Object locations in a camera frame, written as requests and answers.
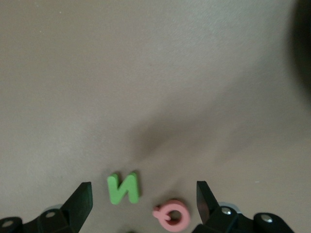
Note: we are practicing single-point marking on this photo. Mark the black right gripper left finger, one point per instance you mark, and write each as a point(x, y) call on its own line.
point(75, 206)

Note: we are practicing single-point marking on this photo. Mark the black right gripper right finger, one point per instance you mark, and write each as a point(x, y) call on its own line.
point(209, 208)

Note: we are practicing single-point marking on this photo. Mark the pink foam uppercase Q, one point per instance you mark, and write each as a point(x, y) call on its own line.
point(181, 223)

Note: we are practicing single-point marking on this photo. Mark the green foam uppercase N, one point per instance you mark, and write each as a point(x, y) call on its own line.
point(122, 191)

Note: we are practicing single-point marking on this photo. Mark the brown table mat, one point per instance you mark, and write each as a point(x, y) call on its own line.
point(121, 72)

